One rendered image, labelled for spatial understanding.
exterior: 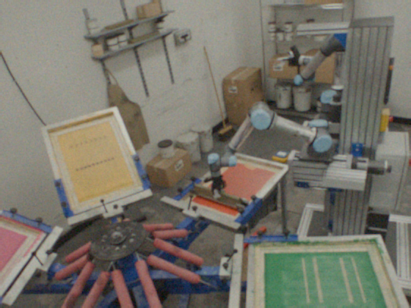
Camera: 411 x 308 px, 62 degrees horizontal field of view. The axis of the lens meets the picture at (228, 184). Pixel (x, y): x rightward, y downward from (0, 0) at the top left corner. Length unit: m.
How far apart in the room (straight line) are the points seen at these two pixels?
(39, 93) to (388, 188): 3.17
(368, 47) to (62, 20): 2.80
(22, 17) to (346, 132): 2.88
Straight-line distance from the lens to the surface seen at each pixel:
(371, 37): 2.28
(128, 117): 4.29
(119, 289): 1.80
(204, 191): 2.54
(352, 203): 2.84
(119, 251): 1.84
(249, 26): 6.24
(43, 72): 3.79
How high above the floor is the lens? 2.50
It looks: 35 degrees down
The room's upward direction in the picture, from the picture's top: 9 degrees counter-clockwise
